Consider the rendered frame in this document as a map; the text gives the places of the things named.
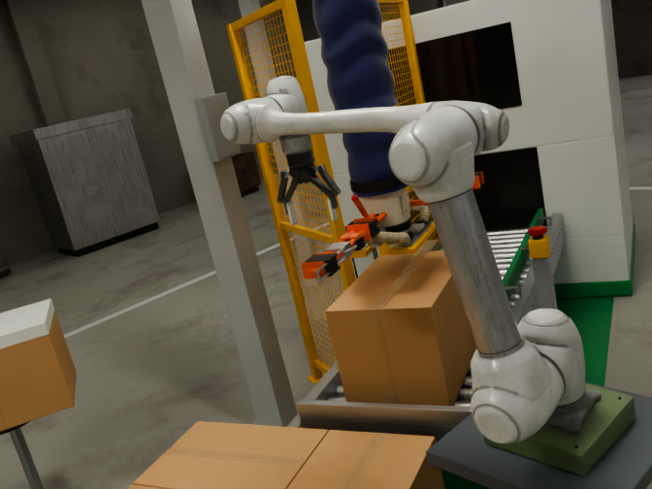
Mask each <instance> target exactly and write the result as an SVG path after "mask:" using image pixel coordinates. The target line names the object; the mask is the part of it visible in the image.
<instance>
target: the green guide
mask: <svg viewBox="0 0 652 489"><path fill-rule="evenodd" d="M544 219H549V221H550V226H551V225H552V223H551V216H547V217H544V213H543V208H540V209H538V211H537V213H536V215H535V217H534V219H533V221H532V223H531V225H530V227H529V228H531V227H533V226H540V225H541V226H542V224H543V222H544ZM529 228H528V230H529ZM528 230H527V232H526V234H525V236H524V238H523V240H522V242H521V244H520V246H519V247H518V249H517V251H516V253H515V255H514V257H513V259H512V261H511V263H510V265H509V267H508V269H507V271H506V273H505V276H504V278H503V284H504V287H505V292H506V295H507V297H508V298H509V297H510V295H511V293H512V290H513V289H519V296H520V299H521V297H522V292H521V286H515V284H516V282H517V280H518V278H519V276H520V274H521V272H522V269H523V267H524V265H525V263H526V261H527V258H528V256H529V254H530V251H529V245H528V241H529V239H530V238H531V235H529V234H528Z"/></svg>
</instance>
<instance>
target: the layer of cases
mask: <svg viewBox="0 0 652 489"><path fill-rule="evenodd" d="M435 443H436V439H435V437H431V436H416V435H401V434H385V433H370V432H355V431H340V430H330V431H329V430H324V429H310V428H294V427H279V426H264V425H248V424H233V423H218V422H203V421H198V422H197V423H196V424H195V425H194V426H193V427H192V428H190V429H189V430H188V431H187V432H186V433H185V434H184V435H183V436H182V437H181V438H180V439H179V440H178V441H177V442H176V443H175V444H174V445H173V446H171V447H170V448H169V449H168V450H167V451H166V452H165V453H164V454H163V455H162V456H161V457H160V458H159V459H158V460H157V461H156V462H155V463H154V464H153V465H151V466H150V467H149V468H148V469H147V470H146V471H145V472H144V473H143V474H142V475H141V476H140V477H139V478H138V479H137V480H136V481H135V482H134V483H133V484H132V485H130V486H129V487H128V488H127V489H445V488H444V483H443V478H442V473H441V469H440V468H437V467H435V466H432V465H430V464H428V460H427V455H426V451H427V450H428V449H429V448H430V447H432V446H433V445H434V444H435Z"/></svg>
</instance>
